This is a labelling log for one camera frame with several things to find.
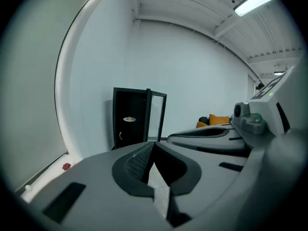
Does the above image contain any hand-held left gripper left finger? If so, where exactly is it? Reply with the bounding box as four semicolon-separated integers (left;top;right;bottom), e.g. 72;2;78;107
31;141;169;231

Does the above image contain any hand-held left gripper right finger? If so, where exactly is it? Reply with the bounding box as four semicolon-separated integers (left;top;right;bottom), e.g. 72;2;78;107
154;141;251;228

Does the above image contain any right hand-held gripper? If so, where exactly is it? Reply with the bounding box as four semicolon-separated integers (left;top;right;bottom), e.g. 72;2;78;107
167;65;299;157

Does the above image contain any black mini fridge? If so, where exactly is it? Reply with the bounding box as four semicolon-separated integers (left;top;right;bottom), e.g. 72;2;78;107
112;87;167;150

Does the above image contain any white side table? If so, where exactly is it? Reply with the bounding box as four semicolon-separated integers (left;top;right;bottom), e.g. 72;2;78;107
20;152;81;204

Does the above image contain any long ceiling light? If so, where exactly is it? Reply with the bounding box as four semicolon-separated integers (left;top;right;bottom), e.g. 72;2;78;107
233;0;280;18

